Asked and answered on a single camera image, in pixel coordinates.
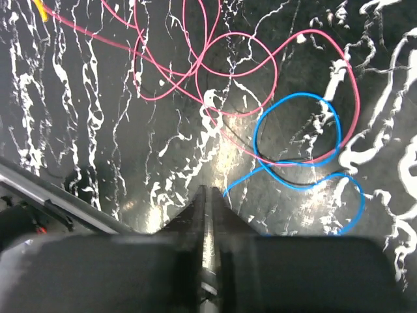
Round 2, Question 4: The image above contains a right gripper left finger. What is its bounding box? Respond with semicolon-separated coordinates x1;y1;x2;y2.
1;186;207;312

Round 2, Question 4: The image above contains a yellow cable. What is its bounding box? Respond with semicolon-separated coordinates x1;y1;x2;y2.
32;0;50;23

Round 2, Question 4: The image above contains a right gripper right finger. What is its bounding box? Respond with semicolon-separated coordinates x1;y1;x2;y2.
210;187;407;312

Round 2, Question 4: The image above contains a blue cable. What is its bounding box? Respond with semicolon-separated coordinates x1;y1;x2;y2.
223;93;366;236

